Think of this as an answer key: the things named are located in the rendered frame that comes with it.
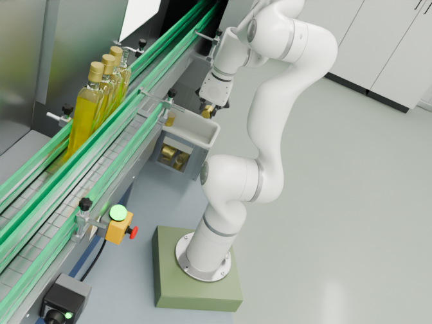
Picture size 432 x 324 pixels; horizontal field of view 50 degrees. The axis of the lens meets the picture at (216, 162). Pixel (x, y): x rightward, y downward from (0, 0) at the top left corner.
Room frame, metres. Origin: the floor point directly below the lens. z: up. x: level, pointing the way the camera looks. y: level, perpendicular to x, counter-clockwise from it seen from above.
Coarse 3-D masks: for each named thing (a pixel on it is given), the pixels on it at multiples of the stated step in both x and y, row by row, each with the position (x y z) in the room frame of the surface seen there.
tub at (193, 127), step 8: (160, 112) 1.43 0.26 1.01; (176, 112) 1.51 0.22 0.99; (184, 112) 1.51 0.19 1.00; (192, 112) 1.52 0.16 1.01; (176, 120) 1.51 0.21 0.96; (184, 120) 1.51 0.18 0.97; (192, 120) 1.51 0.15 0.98; (200, 120) 1.51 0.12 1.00; (208, 120) 1.51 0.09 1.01; (168, 128) 1.36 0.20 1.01; (176, 128) 1.48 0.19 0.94; (184, 128) 1.50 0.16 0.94; (192, 128) 1.50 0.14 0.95; (200, 128) 1.51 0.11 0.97; (208, 128) 1.51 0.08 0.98; (216, 128) 1.50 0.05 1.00; (184, 136) 1.35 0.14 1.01; (192, 136) 1.47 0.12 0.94; (200, 136) 1.49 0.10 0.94; (208, 136) 1.50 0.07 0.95; (216, 136) 1.43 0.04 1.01; (200, 144) 1.35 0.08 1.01; (208, 144) 1.37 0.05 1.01
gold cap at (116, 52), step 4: (112, 48) 1.13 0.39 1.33; (116, 48) 1.14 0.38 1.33; (120, 48) 1.15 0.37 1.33; (112, 52) 1.12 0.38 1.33; (116, 52) 1.12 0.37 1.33; (120, 52) 1.13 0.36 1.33; (116, 56) 1.12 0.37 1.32; (120, 56) 1.14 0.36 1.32; (116, 60) 1.13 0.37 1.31; (116, 64) 1.13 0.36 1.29
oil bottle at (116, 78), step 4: (116, 72) 1.14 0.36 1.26; (112, 76) 1.12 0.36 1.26; (116, 76) 1.13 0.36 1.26; (120, 76) 1.15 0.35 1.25; (112, 80) 1.11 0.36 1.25; (116, 80) 1.12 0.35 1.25; (120, 80) 1.15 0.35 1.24; (116, 84) 1.13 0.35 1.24; (116, 88) 1.13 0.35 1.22; (116, 92) 1.14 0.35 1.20; (112, 96) 1.12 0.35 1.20; (116, 96) 1.15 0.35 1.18; (112, 100) 1.13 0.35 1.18; (112, 104) 1.13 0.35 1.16; (112, 108) 1.14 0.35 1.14; (108, 116) 1.12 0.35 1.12
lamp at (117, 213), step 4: (112, 208) 0.88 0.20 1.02; (116, 208) 0.89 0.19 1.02; (120, 208) 0.89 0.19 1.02; (124, 208) 0.90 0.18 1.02; (112, 212) 0.87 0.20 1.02; (116, 212) 0.88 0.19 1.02; (120, 212) 0.88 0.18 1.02; (124, 212) 0.89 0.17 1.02; (112, 216) 0.87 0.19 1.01; (116, 216) 0.87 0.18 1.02; (120, 216) 0.87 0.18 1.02; (124, 216) 0.88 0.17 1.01; (116, 220) 0.87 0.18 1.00; (120, 220) 0.87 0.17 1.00
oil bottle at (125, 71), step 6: (120, 66) 1.18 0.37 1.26; (126, 66) 1.20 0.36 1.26; (120, 72) 1.17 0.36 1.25; (126, 72) 1.18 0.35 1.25; (126, 78) 1.18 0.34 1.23; (120, 84) 1.17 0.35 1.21; (126, 84) 1.20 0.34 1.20; (120, 90) 1.17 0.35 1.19; (126, 90) 1.21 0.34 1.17; (120, 96) 1.17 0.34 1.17; (120, 102) 1.19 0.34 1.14; (114, 108) 1.17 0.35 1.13
